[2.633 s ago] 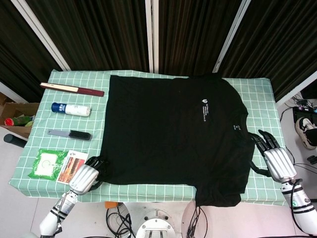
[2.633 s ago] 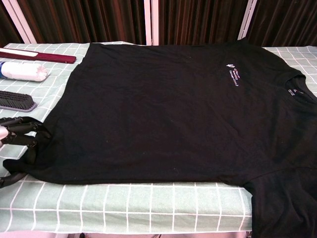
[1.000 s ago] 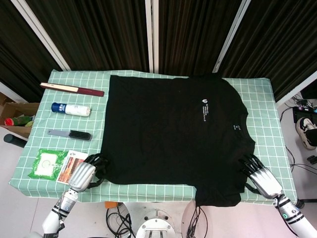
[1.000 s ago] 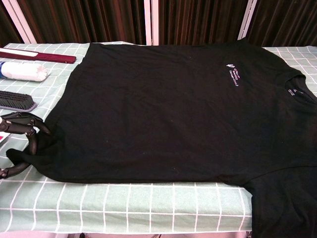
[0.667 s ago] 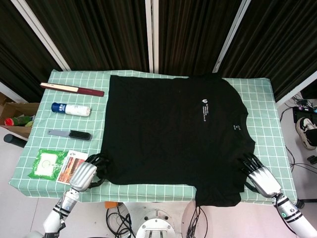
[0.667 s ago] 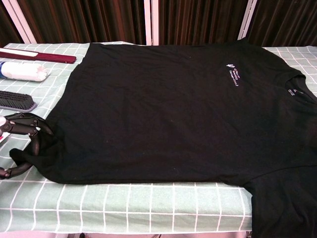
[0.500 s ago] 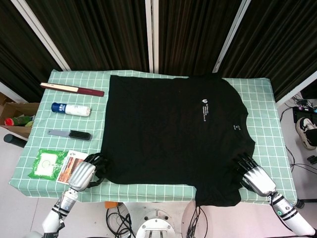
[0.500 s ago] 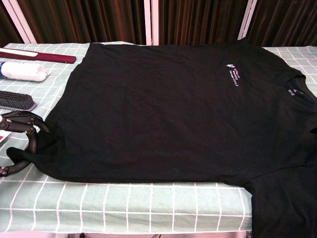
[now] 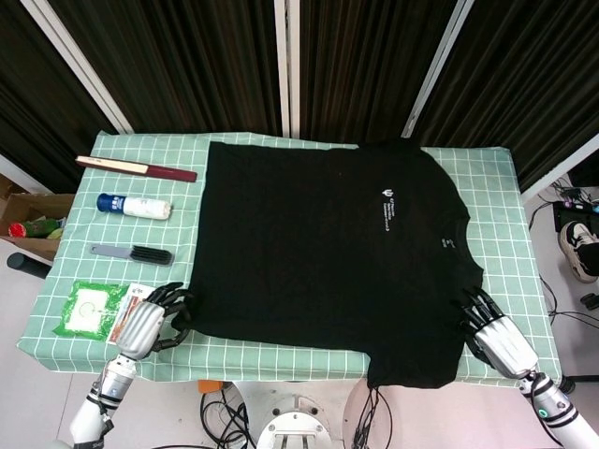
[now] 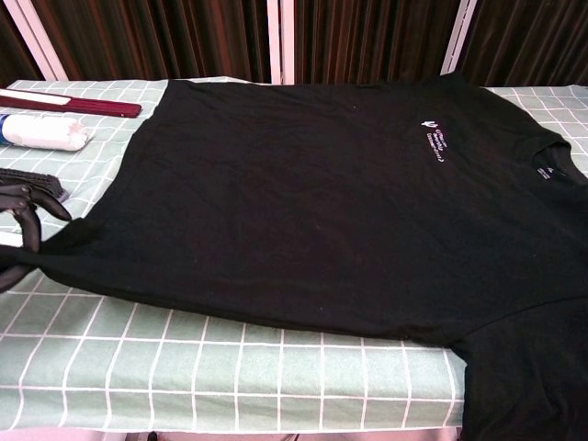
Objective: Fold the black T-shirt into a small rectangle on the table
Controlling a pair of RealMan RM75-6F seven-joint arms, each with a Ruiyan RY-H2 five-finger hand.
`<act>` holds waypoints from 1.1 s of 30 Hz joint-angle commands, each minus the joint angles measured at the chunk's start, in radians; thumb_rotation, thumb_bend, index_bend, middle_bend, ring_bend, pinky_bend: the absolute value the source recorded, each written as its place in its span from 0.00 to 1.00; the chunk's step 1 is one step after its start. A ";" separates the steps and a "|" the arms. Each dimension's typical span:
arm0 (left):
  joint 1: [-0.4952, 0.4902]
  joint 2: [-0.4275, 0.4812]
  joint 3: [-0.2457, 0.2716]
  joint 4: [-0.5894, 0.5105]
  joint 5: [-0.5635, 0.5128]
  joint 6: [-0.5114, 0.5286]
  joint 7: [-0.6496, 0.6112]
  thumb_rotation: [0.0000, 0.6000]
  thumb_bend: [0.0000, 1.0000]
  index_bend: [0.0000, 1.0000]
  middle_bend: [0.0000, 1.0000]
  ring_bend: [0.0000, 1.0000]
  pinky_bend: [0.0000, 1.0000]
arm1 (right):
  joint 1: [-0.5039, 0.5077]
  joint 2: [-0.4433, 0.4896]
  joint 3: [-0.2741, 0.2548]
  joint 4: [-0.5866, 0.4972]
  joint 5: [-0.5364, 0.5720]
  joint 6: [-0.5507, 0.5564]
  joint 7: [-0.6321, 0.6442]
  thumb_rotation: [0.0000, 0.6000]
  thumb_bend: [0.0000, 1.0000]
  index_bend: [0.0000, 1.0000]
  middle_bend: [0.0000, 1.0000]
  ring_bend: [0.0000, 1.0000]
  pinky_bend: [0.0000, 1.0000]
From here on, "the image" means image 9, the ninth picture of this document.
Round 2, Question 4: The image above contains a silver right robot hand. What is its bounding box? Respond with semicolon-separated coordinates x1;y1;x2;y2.
451;287;539;379

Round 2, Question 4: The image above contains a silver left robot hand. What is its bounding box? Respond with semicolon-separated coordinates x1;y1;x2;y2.
111;282;194;361

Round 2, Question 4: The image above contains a black T-shirt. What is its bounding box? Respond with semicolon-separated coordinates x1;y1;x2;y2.
168;139;484;390

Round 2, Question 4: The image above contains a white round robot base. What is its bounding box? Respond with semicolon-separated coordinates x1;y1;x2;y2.
256;395;334;449

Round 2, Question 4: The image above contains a red white snack packet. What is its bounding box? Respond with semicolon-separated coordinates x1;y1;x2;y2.
108;282;152;346

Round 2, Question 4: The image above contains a green wet wipes pack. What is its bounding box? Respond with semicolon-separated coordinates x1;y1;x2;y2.
51;279;131;341

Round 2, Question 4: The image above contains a green checked tablecloth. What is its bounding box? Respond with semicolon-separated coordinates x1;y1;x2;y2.
15;130;562;389

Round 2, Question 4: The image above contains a white bottle with blue cap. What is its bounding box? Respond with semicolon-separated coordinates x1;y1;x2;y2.
95;192;173;222

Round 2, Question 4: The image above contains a white and black sneaker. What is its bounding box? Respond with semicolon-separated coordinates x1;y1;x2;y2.
556;220;599;284

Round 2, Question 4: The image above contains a green bag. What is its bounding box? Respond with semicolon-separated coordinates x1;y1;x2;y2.
25;217;66;239

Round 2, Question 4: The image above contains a black electronics box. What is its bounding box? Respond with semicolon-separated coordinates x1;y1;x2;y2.
553;185;599;235

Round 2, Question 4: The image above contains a maroon and cream folding fan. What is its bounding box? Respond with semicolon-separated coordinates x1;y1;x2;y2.
74;155;198;183

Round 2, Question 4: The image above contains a brown cardboard box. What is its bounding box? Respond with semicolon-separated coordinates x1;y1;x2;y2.
0;173;76;263

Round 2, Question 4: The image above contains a dark pleated curtain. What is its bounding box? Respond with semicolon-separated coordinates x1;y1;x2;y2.
298;0;453;145
410;0;599;193
0;0;118;194
46;0;285;135

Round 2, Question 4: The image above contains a black cylinder handle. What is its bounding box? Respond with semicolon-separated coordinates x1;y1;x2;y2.
7;252;52;280

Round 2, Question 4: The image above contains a black floor cable bundle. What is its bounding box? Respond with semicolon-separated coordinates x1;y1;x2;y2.
199;391;257;449

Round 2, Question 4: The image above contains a hanging black cable bundle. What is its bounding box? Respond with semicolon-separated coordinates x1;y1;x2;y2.
353;385;392;449

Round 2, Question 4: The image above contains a white frame post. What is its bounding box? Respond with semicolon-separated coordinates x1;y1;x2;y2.
273;0;301;138
519;144;599;200
18;0;136;136
398;0;477;146
0;152;48;194

